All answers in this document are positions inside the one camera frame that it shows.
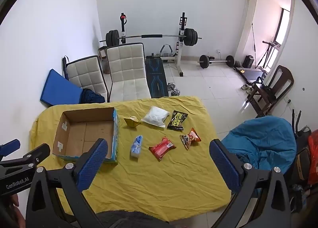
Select short barbell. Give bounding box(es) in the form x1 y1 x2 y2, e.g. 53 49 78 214
197 55 235 69

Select red bag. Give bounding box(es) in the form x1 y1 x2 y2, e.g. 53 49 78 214
307 130 318 185

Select black tripod stand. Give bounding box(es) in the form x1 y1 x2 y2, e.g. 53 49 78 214
258 40 280 68

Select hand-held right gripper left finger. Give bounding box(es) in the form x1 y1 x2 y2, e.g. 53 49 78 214
25 138 112 228

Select dark wooden chair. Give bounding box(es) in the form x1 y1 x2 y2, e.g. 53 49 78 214
247 65 294 118

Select treadmill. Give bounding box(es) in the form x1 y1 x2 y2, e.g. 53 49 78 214
236 66 265 82

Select tall white quilted chair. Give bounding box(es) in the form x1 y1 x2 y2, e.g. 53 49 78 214
106 42 151 102

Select grey curved handle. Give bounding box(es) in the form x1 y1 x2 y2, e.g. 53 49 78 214
159 44 174 57

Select cardboard box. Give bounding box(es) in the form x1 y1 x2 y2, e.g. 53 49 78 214
52 107 120 164

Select low white quilted chair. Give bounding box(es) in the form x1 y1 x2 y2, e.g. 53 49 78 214
67 55 108 103

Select white barbell rack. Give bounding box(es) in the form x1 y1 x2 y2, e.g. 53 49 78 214
120 12 187 77

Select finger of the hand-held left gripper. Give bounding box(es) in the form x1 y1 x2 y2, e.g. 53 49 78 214
0 143 51 169
0 139 20 156

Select dark blue cloth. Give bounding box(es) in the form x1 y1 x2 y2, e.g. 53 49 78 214
79 88 105 104

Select brown wooden stool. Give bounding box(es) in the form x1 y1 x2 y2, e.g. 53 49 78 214
98 47 110 74

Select light blue tissue pack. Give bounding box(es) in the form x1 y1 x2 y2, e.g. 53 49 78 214
130 135 144 158

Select blue folded gym mat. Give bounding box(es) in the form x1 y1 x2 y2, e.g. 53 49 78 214
40 69 83 106

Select white plastic bag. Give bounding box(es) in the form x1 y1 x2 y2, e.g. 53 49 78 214
141 106 170 128

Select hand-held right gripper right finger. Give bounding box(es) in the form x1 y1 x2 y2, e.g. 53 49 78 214
209 139 292 228

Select orange snack packet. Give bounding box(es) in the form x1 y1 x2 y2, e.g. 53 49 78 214
179 128 202 150

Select gold snack packet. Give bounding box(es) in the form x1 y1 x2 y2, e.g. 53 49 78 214
124 116 142 127

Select red snack packet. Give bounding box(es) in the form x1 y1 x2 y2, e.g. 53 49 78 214
148 137 176 161

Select yellow tablecloth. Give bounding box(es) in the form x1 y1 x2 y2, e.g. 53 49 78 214
29 96 232 221

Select teal beanbag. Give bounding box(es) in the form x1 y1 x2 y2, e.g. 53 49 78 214
221 116 297 194

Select long barbell with black plates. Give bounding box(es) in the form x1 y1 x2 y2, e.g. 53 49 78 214
99 28 202 47

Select black and blue rod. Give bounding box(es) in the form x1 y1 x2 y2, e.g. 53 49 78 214
62 56 70 79

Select person's dark fleece clothing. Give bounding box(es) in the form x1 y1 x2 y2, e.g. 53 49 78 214
99 209 169 228

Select chrome dumbbells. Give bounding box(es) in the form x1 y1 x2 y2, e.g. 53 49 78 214
167 82 181 97

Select person's left hand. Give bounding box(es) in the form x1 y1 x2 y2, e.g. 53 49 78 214
10 193 26 228

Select black metal frame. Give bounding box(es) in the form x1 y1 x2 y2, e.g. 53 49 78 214
291 110 311 140

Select black snack packet yellow print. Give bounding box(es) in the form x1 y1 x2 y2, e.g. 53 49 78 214
166 110 188 131

